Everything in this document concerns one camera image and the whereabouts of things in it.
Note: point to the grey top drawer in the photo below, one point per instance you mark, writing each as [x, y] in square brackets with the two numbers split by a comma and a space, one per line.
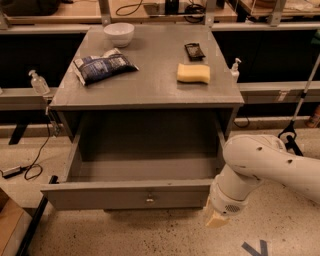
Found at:
[118, 158]

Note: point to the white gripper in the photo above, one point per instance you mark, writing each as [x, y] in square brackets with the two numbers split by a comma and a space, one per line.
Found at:
[225, 201]

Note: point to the grabber tool pole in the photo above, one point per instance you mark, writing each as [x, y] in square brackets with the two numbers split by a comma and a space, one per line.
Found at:
[289, 131]

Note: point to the blue chip bag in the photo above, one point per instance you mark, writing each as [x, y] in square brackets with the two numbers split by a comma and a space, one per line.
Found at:
[92, 69]

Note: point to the white bowl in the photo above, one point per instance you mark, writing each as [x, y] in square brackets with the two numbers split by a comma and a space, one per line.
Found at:
[120, 34]

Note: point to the cardboard box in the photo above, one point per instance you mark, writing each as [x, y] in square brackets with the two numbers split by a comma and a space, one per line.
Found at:
[14, 222]

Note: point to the black power adapter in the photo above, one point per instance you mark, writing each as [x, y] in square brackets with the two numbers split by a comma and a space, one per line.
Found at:
[11, 172]

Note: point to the yellow sponge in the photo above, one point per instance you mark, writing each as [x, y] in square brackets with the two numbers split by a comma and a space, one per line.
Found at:
[193, 73]

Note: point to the brass drawer knob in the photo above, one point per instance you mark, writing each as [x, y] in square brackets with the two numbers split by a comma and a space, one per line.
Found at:
[149, 199]

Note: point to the black snack packet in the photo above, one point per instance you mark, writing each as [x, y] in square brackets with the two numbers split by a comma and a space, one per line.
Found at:
[194, 51]

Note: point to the white pump bottle right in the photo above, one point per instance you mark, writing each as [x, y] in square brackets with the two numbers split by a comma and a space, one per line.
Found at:
[235, 69]

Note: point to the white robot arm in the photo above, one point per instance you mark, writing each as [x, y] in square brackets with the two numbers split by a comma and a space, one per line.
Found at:
[249, 160]

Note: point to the clear sanitizer bottle left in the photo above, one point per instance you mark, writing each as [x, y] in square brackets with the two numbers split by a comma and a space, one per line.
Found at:
[38, 83]

